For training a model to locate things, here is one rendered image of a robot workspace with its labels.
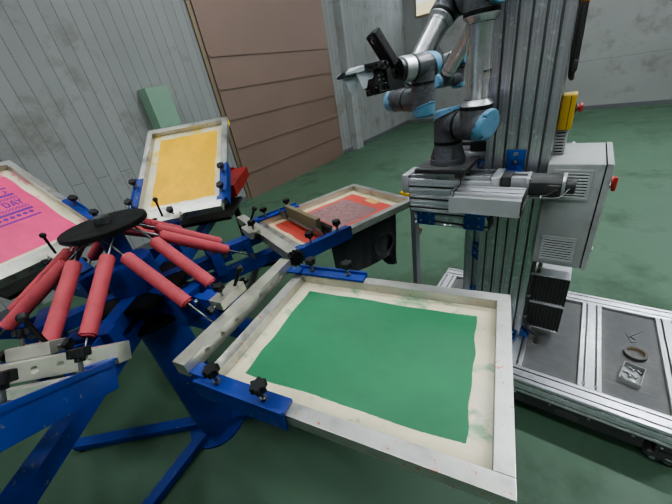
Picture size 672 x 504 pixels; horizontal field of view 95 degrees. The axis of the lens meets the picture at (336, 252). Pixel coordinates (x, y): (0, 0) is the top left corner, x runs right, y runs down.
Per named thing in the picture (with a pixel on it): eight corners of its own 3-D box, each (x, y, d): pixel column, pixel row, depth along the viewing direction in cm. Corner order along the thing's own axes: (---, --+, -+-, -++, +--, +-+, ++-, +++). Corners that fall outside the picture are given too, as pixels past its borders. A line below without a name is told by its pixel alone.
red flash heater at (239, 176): (201, 186, 288) (197, 173, 283) (250, 177, 289) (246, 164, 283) (178, 209, 235) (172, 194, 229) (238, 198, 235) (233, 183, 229)
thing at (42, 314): (212, 241, 189) (205, 223, 183) (263, 296, 129) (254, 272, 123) (51, 304, 153) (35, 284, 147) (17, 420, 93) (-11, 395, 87)
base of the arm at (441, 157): (469, 157, 140) (470, 134, 136) (459, 167, 130) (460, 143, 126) (436, 157, 149) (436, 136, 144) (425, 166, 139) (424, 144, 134)
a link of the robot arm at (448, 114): (446, 135, 142) (447, 103, 135) (471, 137, 131) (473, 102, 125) (427, 141, 137) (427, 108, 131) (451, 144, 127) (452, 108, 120)
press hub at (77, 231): (238, 381, 210) (148, 191, 144) (261, 424, 180) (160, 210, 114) (178, 418, 192) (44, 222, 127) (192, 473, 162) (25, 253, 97)
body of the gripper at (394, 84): (378, 92, 91) (409, 85, 95) (373, 59, 87) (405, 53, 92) (364, 97, 97) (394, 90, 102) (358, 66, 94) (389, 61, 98)
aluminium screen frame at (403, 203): (354, 188, 226) (353, 183, 224) (415, 204, 182) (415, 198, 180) (255, 227, 191) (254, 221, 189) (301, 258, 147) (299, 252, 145)
